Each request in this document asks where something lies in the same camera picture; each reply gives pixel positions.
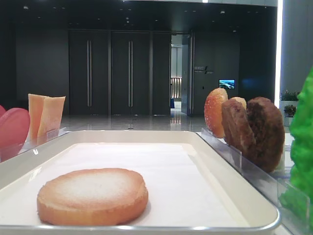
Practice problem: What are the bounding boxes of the white rectangular serving tray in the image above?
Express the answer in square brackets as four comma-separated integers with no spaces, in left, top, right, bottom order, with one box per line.
[0,130,281,235]

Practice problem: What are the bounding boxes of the brown meat patty far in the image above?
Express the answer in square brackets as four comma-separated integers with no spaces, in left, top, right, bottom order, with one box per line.
[222,98,256,162]

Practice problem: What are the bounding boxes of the upright bread slice far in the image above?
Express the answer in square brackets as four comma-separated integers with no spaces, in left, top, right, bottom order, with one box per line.
[204,88,228,138]

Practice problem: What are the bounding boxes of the red tomato slice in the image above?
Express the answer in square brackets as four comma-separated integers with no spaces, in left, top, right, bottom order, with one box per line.
[0,108,30,148]
[0,105,6,117]

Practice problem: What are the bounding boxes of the red tomato slice back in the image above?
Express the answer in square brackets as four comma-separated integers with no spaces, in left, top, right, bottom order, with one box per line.
[0,105,6,117]

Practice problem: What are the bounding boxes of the green lettuce leaf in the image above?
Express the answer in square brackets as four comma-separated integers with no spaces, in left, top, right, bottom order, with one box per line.
[280,70,313,232]

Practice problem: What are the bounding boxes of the small wall display screen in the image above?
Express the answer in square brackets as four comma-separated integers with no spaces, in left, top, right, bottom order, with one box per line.
[219,79,235,90]

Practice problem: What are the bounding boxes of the red tomato slice front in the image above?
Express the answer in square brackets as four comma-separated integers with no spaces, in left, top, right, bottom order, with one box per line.
[0,108,30,148]

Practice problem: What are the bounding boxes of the brown meat patty near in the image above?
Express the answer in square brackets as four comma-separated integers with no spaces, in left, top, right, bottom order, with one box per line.
[246,97,285,173]

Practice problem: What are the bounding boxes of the clear acrylic rack left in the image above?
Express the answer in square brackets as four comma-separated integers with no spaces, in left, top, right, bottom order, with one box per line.
[0,127,68,163]

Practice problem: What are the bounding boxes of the potted plants on planter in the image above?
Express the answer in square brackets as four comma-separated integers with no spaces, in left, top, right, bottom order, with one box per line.
[279,90,300,127]

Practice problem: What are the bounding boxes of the orange cheese slice right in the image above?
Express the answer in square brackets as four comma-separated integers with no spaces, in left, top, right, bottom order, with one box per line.
[37,96,66,138]

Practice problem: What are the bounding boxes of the clear acrylic rack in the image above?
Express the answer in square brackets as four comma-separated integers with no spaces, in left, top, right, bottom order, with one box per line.
[201,128,313,235]
[0,127,68,163]

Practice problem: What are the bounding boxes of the orange cheese slice left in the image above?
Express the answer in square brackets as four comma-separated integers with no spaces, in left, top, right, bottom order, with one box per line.
[28,94,47,142]

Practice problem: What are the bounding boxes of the dark double doors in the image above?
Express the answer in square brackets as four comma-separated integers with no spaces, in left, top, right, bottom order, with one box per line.
[69,30,171,115]

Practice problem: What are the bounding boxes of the clear acrylic rack right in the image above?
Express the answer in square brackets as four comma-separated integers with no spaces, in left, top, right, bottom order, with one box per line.
[201,128,313,235]

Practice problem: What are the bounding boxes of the round bread slice on tray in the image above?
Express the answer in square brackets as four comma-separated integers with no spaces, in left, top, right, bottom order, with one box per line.
[37,168,149,226]

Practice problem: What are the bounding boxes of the brown meat patty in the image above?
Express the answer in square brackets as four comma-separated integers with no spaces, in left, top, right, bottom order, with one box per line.
[222,98,256,162]
[246,97,285,173]

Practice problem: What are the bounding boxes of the orange cheese slice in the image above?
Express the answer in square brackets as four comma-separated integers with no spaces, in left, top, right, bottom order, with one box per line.
[28,94,47,142]
[37,96,66,138]

